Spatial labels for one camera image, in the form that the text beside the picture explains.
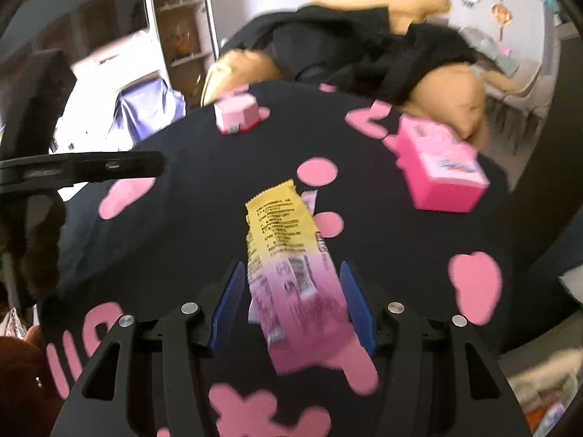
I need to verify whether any black jacket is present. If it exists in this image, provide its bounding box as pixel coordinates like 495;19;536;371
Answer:
223;4;477;105

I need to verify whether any yellow pink packet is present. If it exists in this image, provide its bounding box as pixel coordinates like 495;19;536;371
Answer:
245;180;369;376

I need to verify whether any person's left hand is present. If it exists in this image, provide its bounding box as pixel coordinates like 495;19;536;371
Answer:
18;196;68;303

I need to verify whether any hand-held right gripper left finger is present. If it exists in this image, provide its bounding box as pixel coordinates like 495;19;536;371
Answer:
51;259;249;437

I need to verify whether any blue fabric cover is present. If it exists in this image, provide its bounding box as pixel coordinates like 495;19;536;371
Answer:
496;23;583;356

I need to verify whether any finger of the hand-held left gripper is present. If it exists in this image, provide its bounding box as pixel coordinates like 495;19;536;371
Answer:
77;151;165;185

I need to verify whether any red hanging ornament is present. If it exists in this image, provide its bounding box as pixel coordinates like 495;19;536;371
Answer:
491;0;513;42

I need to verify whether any white shelf unit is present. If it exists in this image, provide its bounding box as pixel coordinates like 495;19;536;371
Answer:
141;0;219;101

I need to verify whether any grey dining chair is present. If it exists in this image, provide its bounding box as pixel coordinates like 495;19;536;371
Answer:
483;59;547;155

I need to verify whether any television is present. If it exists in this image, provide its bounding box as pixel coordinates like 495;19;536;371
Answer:
27;0;151;62

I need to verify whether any beige blanket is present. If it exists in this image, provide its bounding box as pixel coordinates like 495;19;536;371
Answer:
559;266;583;301

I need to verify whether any yellow plastic bag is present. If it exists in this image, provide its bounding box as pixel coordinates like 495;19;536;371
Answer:
508;348;583;437

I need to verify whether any small pink cup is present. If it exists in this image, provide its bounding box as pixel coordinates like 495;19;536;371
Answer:
214;93;271;136

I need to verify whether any pink box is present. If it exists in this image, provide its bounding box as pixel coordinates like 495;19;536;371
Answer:
392;116;492;214

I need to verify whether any dining table with cloth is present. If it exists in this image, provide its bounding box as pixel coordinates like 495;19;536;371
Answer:
465;27;520;78

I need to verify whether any purple plastic bag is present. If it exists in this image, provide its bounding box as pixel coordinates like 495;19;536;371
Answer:
107;77;187;142

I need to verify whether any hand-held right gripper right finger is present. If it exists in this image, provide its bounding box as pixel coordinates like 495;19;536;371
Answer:
339;259;533;437

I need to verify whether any black cloth with pink print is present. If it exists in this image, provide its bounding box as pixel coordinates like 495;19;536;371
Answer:
36;79;515;437

